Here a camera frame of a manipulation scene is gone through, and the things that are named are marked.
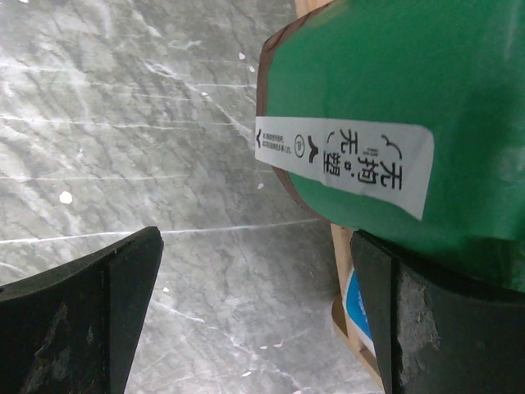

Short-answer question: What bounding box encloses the blue roll with stick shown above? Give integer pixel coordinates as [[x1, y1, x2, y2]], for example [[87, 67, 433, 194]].
[[343, 268, 375, 353]]

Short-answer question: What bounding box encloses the green roll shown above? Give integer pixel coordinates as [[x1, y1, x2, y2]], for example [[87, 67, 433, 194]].
[[254, 1, 524, 291]]

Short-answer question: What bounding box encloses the wooden two-tier shelf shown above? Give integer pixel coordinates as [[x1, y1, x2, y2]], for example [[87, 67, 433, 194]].
[[294, 0, 385, 389]]

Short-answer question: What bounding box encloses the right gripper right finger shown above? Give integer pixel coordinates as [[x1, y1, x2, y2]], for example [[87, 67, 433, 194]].
[[351, 231, 524, 394]]

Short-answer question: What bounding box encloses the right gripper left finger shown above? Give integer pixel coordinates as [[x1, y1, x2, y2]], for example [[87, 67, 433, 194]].
[[1, 227, 164, 393]]

